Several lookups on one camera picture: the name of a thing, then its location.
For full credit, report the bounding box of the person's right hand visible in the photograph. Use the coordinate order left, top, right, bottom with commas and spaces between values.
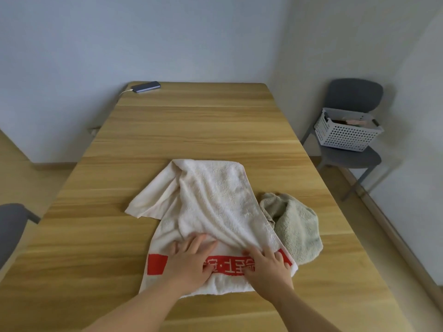
241, 246, 295, 303

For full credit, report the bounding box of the person's left hand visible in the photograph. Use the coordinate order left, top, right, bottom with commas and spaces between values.
162, 234, 219, 298

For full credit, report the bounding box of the white towel with red stripe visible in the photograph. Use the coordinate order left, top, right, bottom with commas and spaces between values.
125, 159, 299, 298

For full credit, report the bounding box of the person's right forearm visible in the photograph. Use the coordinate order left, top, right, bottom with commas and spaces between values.
272, 292, 342, 332

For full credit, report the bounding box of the person's left forearm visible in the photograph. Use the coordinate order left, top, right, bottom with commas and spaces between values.
82, 285, 184, 332

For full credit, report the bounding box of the pale green towel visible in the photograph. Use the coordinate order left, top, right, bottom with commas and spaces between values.
259, 192, 324, 266

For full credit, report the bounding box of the white perforated plastic basket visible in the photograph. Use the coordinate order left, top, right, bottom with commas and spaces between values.
314, 107, 385, 153

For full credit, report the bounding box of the pink item in basket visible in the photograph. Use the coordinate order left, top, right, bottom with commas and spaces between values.
331, 118, 368, 127

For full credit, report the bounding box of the grey chair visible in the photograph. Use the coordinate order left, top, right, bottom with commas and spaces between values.
300, 78, 385, 202
0, 203, 42, 271

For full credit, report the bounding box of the dark smartphone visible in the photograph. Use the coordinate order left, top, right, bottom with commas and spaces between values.
131, 81, 162, 94

